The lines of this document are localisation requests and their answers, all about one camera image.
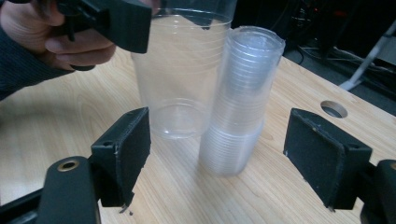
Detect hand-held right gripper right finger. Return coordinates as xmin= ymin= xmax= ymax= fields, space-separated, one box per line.
xmin=282 ymin=107 xmax=374 ymax=211

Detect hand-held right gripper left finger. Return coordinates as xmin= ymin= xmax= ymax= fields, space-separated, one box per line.
xmin=91 ymin=106 xmax=152 ymax=214

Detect single clear plastic cup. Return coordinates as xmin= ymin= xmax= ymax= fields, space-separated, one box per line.
xmin=130 ymin=0 xmax=238 ymax=140

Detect stack of clear plastic cups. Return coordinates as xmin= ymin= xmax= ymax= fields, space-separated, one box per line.
xmin=198 ymin=25 xmax=286 ymax=177

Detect white metal stand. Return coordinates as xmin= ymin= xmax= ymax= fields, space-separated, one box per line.
xmin=338 ymin=19 xmax=396 ymax=91

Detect dark computer tower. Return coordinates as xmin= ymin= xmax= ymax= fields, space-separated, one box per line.
xmin=292 ymin=0 xmax=362 ymax=48

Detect black floor cables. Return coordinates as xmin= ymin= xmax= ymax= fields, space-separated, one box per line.
xmin=293 ymin=43 xmax=396 ymax=97

